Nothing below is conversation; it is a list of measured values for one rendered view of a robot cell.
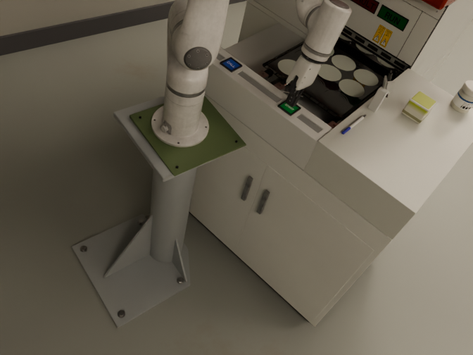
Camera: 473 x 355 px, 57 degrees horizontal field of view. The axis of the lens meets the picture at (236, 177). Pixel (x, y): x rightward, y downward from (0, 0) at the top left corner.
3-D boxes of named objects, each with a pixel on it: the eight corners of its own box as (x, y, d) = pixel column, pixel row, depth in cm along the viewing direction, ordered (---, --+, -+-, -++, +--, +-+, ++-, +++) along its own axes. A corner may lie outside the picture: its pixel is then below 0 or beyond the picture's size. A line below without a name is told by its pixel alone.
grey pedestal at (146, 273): (117, 328, 183) (110, 221, 120) (72, 248, 201) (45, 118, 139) (216, 270, 208) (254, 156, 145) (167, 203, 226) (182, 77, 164)
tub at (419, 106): (409, 104, 155) (419, 89, 150) (428, 116, 152) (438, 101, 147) (400, 113, 150) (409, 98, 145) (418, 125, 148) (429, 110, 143)
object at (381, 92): (374, 100, 152) (392, 69, 142) (383, 106, 151) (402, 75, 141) (365, 107, 149) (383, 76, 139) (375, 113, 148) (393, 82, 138)
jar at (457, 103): (454, 97, 163) (469, 77, 155) (471, 108, 160) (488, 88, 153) (447, 105, 159) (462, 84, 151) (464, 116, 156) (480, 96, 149)
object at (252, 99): (205, 71, 168) (210, 39, 157) (319, 157, 151) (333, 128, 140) (188, 80, 163) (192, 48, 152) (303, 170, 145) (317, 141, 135)
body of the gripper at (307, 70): (313, 44, 133) (298, 75, 140) (295, 48, 126) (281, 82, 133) (333, 56, 131) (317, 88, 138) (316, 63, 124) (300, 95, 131)
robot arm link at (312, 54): (314, 36, 132) (310, 46, 134) (299, 41, 126) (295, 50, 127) (336, 51, 129) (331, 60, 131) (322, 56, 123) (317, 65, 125)
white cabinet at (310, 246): (243, 144, 263) (278, 22, 200) (376, 251, 232) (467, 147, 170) (161, 200, 227) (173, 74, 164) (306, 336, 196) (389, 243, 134)
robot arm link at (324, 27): (297, 36, 128) (315, 53, 123) (317, -8, 119) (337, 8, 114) (318, 38, 132) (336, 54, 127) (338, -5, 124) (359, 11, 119)
